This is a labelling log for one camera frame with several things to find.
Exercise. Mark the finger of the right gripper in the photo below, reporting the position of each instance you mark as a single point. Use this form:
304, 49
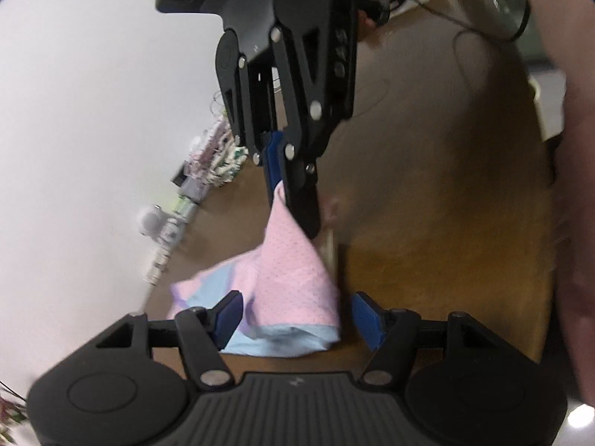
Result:
247, 89
299, 183

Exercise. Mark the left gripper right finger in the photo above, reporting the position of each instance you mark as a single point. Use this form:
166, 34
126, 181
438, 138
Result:
458, 382

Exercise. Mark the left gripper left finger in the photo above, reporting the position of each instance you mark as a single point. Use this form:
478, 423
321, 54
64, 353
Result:
134, 382

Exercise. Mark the pink blue purple garment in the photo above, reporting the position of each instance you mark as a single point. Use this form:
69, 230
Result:
291, 302

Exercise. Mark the person right forearm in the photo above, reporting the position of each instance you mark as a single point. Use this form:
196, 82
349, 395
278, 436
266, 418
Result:
566, 28

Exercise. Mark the folded floral clothes stack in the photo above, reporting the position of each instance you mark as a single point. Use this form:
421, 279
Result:
215, 158

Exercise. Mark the green tissue packs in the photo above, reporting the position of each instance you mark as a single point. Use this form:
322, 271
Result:
185, 208

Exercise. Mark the pink artificial flower bouquet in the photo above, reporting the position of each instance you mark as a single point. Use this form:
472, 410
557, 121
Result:
13, 413

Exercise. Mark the white power strip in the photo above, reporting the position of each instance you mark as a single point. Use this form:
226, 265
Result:
157, 266

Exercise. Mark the white astronaut robot figure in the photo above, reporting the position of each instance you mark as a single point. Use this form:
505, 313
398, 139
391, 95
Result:
166, 229

